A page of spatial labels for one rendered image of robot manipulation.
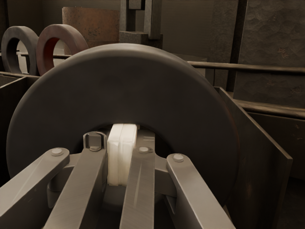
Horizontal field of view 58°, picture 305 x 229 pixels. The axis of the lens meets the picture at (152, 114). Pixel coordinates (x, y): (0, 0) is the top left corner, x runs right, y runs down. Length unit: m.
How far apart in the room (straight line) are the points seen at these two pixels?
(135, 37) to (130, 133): 5.43
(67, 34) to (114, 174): 0.56
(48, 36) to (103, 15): 2.11
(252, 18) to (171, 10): 7.17
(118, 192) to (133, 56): 0.11
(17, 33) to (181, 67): 0.74
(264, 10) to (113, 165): 0.42
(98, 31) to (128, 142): 2.69
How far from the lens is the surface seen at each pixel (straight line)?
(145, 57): 0.16
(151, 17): 5.54
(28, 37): 0.83
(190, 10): 7.39
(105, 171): 0.16
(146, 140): 0.17
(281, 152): 0.21
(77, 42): 0.68
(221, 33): 3.17
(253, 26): 0.52
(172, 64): 0.16
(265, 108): 0.43
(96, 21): 2.82
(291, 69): 0.50
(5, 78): 0.91
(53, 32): 0.73
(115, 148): 0.15
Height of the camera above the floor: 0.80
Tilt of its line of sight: 19 degrees down
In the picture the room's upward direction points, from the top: 3 degrees clockwise
